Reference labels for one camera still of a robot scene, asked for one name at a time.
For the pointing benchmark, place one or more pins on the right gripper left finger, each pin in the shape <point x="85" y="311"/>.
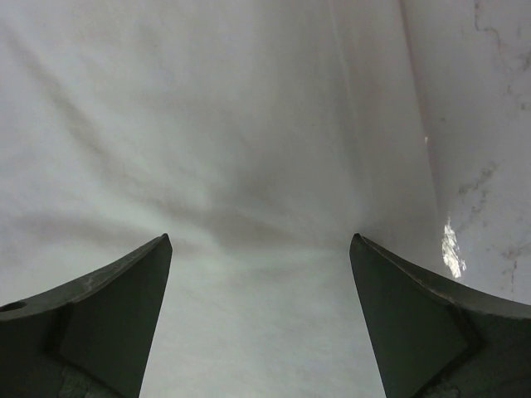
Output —
<point x="90" y="337"/>

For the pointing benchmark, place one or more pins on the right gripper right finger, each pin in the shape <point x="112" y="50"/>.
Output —
<point x="434" y="337"/>

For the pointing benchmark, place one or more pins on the white t shirt red print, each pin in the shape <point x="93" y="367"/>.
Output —
<point x="260" y="136"/>

